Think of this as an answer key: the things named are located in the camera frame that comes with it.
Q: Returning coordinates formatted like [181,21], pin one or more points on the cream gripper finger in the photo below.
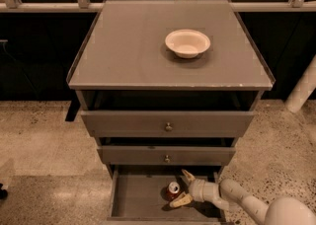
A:
[181,200]
[190,177]

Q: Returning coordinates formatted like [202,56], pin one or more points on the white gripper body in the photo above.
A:
[197,189]

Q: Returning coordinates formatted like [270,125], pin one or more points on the red coke can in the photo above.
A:
[172,191]

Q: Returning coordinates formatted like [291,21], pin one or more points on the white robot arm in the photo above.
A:
[228,195]

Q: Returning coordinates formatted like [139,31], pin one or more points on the brass middle drawer knob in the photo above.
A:
[167,159]

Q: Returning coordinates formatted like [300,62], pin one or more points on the brass drawer knob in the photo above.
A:
[168,126]
[167,159]

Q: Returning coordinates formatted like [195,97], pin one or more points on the grey open bottom drawer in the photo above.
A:
[140,197]

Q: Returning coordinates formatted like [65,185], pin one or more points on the brass top drawer knob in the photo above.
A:
[168,126]

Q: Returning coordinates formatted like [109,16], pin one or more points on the grey wooden drawer cabinet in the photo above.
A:
[125,65]

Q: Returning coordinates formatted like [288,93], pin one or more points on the grey middle drawer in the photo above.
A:
[154,155]

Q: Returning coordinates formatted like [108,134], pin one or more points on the grey top drawer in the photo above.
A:
[152,123]

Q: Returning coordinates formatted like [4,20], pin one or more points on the white paper bowl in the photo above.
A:
[187,44]

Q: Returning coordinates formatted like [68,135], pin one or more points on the white round pillar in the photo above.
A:
[303,89]

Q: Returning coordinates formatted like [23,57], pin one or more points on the black shoe at edge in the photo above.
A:
[3,192]

